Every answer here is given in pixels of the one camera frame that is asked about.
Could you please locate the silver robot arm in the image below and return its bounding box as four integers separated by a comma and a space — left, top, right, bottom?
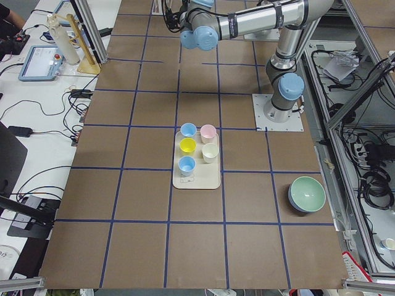
179, 0, 333, 118

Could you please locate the yellow cup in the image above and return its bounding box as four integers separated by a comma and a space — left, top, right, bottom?
180, 138, 197, 156

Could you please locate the cream cup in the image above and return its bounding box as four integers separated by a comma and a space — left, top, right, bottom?
202, 143, 219, 163

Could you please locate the pink cup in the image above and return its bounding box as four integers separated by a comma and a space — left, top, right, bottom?
200, 124, 217, 144

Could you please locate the blue cup at tray end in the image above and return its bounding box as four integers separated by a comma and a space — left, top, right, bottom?
178, 155, 196, 176

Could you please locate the blue cup near front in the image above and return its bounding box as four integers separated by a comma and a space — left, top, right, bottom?
180, 123, 197, 138

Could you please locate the beige plastic tray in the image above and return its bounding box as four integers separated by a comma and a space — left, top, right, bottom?
173, 131, 221, 189

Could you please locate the blue-grey bowl underneath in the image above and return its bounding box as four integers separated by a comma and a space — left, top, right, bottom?
288, 182, 309, 213

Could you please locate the green bowl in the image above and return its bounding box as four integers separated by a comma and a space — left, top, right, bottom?
293, 176, 326, 213

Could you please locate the wooden mug tree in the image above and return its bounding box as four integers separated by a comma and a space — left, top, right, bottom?
57, 14, 101, 75

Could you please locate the blue teach pendant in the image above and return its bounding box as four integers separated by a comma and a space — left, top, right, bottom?
19, 46, 64, 82

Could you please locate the black power adapter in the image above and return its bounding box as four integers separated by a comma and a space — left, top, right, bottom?
8, 126, 33, 138

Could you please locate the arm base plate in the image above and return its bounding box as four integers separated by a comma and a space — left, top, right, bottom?
252, 94, 304, 132

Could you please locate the white wire cup rack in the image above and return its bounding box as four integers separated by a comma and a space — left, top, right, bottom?
151, 0, 163, 15

